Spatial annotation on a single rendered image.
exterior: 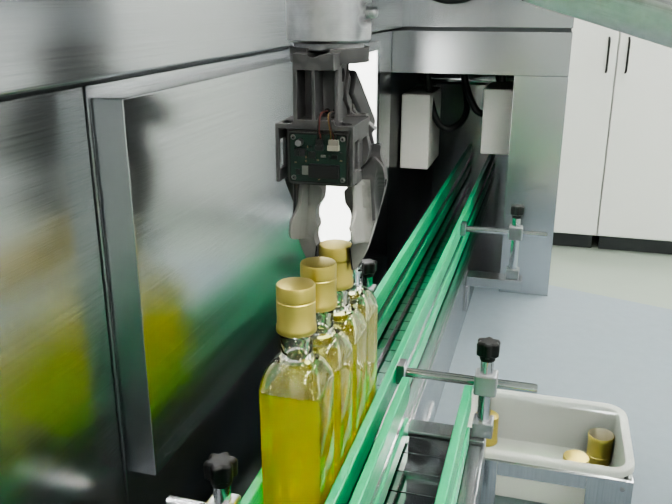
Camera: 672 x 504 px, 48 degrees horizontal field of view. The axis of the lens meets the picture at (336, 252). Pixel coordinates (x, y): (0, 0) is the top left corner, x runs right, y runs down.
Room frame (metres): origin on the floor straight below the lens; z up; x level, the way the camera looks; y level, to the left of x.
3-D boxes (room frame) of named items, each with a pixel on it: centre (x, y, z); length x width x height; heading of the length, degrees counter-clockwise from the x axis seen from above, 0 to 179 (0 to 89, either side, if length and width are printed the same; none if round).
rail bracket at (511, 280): (1.43, -0.33, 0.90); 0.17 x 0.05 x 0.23; 74
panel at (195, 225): (1.02, 0.05, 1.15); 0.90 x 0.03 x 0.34; 164
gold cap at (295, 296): (0.60, 0.03, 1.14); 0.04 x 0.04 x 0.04
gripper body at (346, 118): (0.69, 0.01, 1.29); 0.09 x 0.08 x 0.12; 165
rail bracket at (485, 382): (0.82, -0.16, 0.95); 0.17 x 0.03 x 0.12; 74
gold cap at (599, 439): (0.92, -0.37, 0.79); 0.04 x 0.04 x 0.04
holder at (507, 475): (0.91, -0.26, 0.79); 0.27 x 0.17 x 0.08; 74
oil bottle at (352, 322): (0.71, 0.00, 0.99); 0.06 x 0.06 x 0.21; 75
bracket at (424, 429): (0.82, -0.14, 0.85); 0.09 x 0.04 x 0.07; 74
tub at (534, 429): (0.90, -0.28, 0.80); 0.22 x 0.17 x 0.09; 74
